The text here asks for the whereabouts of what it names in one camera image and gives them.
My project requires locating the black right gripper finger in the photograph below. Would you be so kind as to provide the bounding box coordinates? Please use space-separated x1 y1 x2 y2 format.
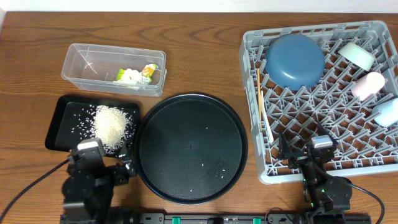
317 123 333 140
277 131 292 160

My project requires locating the white plastic spoon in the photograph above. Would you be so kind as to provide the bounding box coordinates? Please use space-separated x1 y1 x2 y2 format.
260 90 274 144

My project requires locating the pink cup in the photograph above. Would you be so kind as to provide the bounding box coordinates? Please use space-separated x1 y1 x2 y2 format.
351 72 386 101

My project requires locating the light blue cup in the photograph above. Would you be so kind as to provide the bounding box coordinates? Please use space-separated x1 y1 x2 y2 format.
372 98 398 127

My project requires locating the blue plate with rice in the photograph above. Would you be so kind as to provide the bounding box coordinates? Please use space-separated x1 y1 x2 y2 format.
265 34 325 91

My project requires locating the white paper napkin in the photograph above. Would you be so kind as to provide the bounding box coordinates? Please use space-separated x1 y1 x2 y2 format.
115 68 152 85

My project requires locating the green bowl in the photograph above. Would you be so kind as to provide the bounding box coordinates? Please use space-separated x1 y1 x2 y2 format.
338 42 376 72

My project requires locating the yellow green snack wrapper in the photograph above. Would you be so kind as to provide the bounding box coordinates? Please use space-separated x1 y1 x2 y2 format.
116 63 159 84

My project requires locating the wooden chopstick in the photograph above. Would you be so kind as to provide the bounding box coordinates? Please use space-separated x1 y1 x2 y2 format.
256 68 262 130

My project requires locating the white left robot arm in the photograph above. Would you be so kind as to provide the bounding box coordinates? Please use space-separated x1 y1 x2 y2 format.
60 138 139 224

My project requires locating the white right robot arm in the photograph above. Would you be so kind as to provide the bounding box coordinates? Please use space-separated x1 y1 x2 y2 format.
277 124 352 223

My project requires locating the grey plastic dishwasher rack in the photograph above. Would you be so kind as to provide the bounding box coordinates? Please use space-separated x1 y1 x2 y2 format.
239 21 397 184

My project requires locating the clear plastic waste bin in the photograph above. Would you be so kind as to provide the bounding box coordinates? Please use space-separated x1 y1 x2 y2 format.
61 43 167 96

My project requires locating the pile of white rice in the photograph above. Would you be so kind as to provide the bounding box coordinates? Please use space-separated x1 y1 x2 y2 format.
70 105 136 156

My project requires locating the black rectangular tray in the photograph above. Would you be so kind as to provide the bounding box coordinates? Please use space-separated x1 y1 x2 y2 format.
45 95 139 152

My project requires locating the round black serving tray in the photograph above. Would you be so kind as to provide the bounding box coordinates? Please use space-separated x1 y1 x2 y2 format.
134 93 248 205

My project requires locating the black aluminium rail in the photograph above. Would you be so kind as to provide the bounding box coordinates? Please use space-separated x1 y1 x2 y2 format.
60 212 373 224

